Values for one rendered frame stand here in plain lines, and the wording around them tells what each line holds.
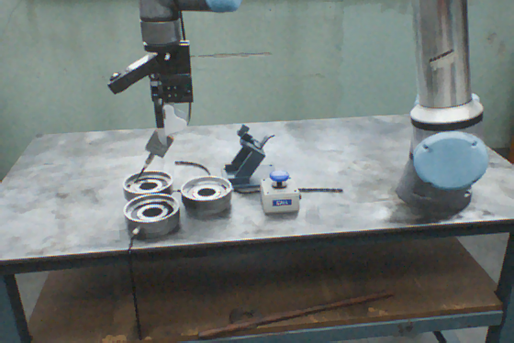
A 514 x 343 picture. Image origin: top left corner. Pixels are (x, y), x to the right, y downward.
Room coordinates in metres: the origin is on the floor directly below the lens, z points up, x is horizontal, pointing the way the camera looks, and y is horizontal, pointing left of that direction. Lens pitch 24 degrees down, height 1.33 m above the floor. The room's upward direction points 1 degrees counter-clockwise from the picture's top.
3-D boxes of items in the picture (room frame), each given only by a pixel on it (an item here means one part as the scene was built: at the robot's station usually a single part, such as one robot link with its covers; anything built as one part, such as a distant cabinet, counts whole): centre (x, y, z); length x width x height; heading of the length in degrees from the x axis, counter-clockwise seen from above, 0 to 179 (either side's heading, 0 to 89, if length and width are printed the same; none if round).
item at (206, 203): (0.90, 0.11, 0.82); 0.10 x 0.10 x 0.04
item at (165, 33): (0.96, 0.18, 1.15); 0.08 x 0.08 x 0.05
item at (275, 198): (0.90, -0.05, 0.82); 0.08 x 0.07 x 0.05; 97
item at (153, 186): (0.93, 0.23, 0.82); 0.10 x 0.10 x 0.04
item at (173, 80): (0.96, 0.17, 1.07); 0.09 x 0.08 x 0.12; 98
